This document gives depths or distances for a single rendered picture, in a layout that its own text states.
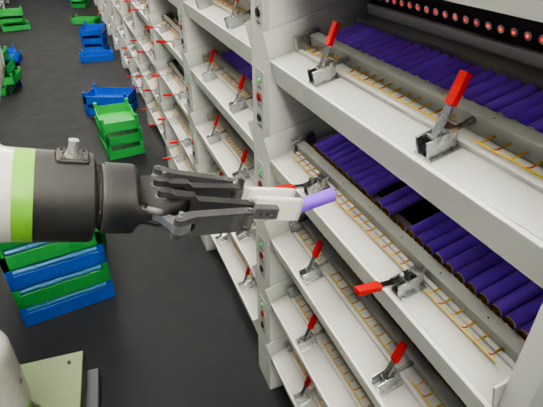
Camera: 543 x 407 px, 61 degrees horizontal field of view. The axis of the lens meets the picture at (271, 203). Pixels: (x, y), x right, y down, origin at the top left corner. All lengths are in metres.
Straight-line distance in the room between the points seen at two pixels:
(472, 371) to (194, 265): 1.41
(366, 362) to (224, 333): 0.85
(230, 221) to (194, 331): 1.13
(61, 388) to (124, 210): 0.72
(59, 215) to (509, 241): 0.41
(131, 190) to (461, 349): 0.40
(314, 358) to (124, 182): 0.69
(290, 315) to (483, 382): 0.65
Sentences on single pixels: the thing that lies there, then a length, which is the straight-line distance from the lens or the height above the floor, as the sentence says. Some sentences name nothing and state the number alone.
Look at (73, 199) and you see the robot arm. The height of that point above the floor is 0.95.
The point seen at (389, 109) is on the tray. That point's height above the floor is 0.96.
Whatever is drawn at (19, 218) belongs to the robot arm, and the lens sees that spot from 0.47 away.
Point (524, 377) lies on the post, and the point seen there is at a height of 0.83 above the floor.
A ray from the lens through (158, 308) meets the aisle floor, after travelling 1.70.
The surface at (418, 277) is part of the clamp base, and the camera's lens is 0.63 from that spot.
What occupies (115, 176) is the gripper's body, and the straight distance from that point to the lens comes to 0.48.
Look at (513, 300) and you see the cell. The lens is 0.61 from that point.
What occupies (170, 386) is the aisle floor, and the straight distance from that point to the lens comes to 1.48.
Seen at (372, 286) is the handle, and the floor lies 0.78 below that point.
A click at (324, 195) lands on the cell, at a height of 0.87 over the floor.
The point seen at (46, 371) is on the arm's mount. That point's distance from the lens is 1.19.
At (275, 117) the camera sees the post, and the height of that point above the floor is 0.84.
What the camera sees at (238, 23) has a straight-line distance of 1.12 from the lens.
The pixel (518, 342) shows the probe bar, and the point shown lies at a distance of 0.57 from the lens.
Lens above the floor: 1.18
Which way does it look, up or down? 33 degrees down
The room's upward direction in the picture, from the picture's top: straight up
